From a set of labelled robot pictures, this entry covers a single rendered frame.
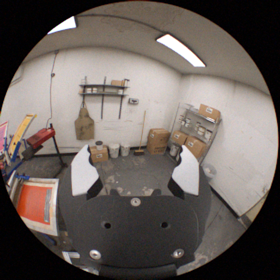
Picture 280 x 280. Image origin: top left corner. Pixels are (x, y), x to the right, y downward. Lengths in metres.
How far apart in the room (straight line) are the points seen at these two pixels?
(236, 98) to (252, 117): 0.62
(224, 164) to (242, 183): 0.80
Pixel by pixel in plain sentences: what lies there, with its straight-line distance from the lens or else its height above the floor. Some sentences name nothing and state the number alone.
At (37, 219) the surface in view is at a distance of 1.09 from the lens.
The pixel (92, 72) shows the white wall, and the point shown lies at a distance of 2.39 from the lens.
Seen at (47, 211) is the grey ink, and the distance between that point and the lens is 1.02.
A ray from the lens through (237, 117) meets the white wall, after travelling 2.61.
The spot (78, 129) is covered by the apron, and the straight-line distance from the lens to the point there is 2.47.
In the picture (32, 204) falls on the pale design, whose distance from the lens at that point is 1.18.
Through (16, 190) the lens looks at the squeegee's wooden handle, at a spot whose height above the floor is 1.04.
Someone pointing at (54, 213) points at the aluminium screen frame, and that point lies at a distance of 0.93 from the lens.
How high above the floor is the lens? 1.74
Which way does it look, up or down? 28 degrees down
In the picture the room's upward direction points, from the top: 10 degrees clockwise
